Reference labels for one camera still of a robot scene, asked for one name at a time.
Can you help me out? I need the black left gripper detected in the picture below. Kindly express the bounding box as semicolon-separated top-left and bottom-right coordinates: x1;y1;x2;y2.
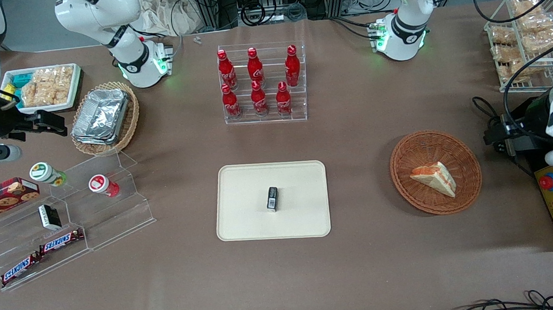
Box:
481;94;553;160

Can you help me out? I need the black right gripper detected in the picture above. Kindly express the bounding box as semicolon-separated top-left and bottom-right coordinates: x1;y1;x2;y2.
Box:
0;99;68;145

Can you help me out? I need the triangular sandwich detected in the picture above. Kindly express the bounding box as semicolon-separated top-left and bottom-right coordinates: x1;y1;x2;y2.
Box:
409;160;458;201

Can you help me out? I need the white rectangular snack tray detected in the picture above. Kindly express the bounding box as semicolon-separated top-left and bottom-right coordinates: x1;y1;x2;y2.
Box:
0;63;85;117

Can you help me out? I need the light wicker basket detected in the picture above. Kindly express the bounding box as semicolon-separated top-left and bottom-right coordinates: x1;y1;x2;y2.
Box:
67;80;143;158

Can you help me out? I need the brown wicker basket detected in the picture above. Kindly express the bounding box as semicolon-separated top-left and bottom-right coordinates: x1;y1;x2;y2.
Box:
387;127;485;219

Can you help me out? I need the beige plastic tray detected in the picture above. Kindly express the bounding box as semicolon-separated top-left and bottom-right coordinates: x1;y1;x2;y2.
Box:
212;158;332;245

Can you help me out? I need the bag of rice crackers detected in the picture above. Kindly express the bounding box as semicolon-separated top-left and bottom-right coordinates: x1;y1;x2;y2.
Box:
17;65;77;108

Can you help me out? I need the green sunflower lid cup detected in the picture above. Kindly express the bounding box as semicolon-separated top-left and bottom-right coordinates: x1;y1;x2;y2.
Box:
28;160;69;189

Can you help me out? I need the stack of foil trays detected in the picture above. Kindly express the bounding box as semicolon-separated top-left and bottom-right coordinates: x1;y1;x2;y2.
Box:
68;87;133;148

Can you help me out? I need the teal snack pack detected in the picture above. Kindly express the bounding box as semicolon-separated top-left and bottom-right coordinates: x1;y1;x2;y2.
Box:
10;72;35;90

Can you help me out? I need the red yoghurt cup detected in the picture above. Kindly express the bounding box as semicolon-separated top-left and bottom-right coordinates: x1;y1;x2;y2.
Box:
87;172;121;200

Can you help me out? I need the bag of fried snacks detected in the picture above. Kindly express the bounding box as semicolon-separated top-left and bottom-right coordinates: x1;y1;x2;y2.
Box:
492;42;534;87
488;25;519;47
510;0;553;55

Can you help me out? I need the red cookie box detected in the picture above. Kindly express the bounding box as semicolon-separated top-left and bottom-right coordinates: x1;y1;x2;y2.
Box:
0;176;43;225

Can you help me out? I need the black and white small box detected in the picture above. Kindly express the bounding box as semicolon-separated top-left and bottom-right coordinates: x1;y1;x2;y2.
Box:
37;203;63;232

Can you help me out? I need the clear acrylic stepped stand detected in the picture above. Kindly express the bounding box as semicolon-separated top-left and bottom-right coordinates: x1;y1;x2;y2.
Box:
0;148;161;293

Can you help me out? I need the snickers chocolate bar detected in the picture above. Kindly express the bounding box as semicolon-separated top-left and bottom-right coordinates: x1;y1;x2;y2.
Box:
37;228;86;255
0;251;44;287

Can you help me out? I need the beige cloth bag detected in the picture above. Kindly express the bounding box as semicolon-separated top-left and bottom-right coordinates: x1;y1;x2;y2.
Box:
137;0;201;39

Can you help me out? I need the red cola bottle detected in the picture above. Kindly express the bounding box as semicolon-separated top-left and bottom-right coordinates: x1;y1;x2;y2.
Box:
246;47;266;89
250;80;270;118
274;81;294;117
283;45;302;88
220;82;243;121
217;49;239;92

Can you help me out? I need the clear acrylic bottle rack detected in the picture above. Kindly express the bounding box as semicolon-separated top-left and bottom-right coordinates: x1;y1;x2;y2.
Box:
217;40;310;127

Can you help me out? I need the black table cable loop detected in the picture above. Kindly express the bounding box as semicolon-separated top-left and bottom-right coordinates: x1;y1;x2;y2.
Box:
471;94;501;133

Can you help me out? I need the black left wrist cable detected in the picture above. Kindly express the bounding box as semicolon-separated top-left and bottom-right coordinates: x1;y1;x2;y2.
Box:
499;41;553;132

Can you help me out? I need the black floor cable bundle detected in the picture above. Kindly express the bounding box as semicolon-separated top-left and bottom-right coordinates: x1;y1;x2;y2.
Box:
443;288;553;310

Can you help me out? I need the black coiled cable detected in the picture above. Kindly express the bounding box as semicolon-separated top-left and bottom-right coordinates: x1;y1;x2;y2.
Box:
238;0;268;28

